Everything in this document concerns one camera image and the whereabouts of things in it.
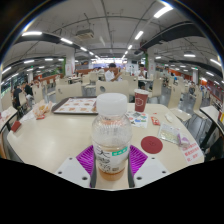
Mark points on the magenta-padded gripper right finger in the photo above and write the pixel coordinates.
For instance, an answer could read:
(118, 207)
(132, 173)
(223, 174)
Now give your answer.
(151, 170)

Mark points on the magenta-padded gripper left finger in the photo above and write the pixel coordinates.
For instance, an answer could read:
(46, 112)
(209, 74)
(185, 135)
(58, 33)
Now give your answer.
(71, 170)

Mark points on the clear tea bottle white cap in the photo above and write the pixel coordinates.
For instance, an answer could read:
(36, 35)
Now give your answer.
(111, 133)

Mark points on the flat round red coaster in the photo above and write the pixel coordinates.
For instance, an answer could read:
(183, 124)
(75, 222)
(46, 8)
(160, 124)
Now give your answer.
(151, 145)

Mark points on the clear plastic bag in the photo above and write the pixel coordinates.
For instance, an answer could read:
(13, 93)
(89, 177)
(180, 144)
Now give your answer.
(168, 133)

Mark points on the white notice red print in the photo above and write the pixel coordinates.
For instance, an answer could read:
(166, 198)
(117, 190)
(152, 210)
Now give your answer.
(191, 152)

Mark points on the red sauce packet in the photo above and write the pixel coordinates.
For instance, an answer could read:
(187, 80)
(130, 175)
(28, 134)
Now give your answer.
(155, 121)

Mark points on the colourful sticker leaflet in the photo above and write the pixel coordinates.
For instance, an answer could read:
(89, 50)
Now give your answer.
(138, 119)

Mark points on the small white packet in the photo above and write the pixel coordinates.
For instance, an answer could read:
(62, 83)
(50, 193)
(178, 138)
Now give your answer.
(168, 117)

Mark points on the red ketchup packet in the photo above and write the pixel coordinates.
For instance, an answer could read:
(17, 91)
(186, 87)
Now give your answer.
(40, 117)

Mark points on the brown food tray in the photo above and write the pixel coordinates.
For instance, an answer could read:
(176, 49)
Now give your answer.
(75, 105)

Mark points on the food wrapper with fries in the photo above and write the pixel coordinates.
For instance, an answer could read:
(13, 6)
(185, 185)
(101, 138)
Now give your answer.
(41, 108)

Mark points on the white paper card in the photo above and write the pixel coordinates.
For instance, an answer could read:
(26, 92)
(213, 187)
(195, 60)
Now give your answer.
(27, 117)

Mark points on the person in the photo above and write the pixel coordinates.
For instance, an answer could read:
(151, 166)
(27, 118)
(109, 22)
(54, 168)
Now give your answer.
(216, 146)
(28, 90)
(16, 95)
(142, 71)
(111, 75)

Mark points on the red paper cup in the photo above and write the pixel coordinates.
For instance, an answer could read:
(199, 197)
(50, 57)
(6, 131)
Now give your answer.
(141, 101)

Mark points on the beige table black edge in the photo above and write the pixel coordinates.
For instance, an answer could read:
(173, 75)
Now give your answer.
(210, 115)
(8, 116)

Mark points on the group of beige chairs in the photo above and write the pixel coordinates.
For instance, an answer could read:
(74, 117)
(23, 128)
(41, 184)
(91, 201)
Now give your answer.
(156, 86)

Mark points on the red yellow carton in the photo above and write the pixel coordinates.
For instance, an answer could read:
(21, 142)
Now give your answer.
(221, 117)

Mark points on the ceiling air conditioner unit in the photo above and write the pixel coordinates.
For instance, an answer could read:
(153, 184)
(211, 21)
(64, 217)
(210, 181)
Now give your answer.
(84, 34)

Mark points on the group of ceiling lights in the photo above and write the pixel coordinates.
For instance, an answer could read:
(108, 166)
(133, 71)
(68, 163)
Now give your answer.
(31, 33)

